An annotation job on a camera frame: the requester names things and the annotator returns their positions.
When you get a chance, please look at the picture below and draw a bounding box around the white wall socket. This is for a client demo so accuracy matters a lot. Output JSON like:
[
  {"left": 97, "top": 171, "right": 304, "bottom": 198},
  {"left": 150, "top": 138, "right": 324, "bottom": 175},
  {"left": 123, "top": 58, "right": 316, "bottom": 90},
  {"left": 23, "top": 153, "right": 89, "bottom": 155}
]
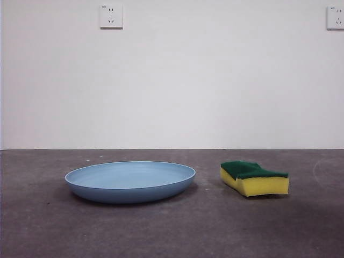
[
  {"left": 99, "top": 3, "right": 124, "bottom": 30},
  {"left": 326, "top": 5, "right": 344, "bottom": 31}
]

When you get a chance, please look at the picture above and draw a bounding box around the blue round plate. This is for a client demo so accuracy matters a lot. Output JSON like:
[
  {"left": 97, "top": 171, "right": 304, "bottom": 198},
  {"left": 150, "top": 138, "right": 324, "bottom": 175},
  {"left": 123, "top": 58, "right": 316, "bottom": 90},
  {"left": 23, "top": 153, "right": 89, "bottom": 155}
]
[{"left": 64, "top": 160, "right": 197, "bottom": 204}]

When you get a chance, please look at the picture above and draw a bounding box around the yellow sponge with green pad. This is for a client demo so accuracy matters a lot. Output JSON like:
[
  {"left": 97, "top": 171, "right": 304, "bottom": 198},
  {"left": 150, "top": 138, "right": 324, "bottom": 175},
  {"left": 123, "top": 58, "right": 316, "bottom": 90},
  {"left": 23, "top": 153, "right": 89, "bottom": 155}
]
[{"left": 220, "top": 160, "right": 290, "bottom": 198}]

